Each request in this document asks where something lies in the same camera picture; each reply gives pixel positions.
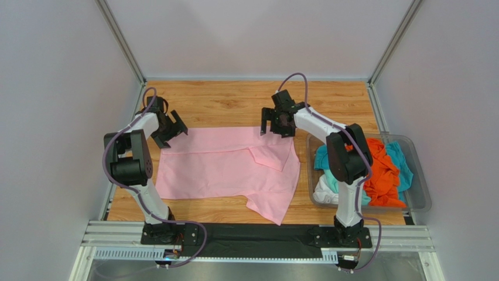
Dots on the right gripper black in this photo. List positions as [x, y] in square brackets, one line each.
[276, 118]

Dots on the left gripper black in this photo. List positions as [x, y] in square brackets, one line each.
[178, 127]

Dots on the pink t shirt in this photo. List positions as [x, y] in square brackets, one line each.
[228, 162]

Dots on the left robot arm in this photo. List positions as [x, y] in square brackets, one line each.
[127, 163]

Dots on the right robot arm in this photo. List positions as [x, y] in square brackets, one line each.
[348, 154]

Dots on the white t shirt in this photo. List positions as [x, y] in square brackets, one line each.
[322, 194]

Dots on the mint green t shirt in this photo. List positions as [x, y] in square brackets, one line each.
[333, 185]

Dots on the orange t shirt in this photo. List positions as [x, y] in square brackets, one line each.
[381, 190]

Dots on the teal t shirt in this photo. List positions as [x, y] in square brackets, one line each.
[393, 150]

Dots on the clear plastic bin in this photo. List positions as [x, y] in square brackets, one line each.
[417, 196]

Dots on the aluminium frame rail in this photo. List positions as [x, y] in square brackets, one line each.
[120, 241]

